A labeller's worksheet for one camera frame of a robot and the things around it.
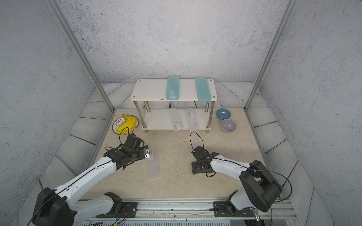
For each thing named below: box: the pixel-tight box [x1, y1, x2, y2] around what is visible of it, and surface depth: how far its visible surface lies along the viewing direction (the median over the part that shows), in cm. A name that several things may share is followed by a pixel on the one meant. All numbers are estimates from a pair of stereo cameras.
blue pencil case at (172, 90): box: [165, 75, 181, 101], surface depth 85 cm
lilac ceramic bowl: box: [220, 118, 237, 133], surface depth 107 cm
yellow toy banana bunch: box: [115, 113, 137, 135], surface depth 106 cm
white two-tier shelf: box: [130, 78, 218, 134], surface depth 92 cm
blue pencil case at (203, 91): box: [195, 77, 212, 103], surface depth 86 cm
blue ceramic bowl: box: [216, 108, 232, 121], surface depth 117 cm
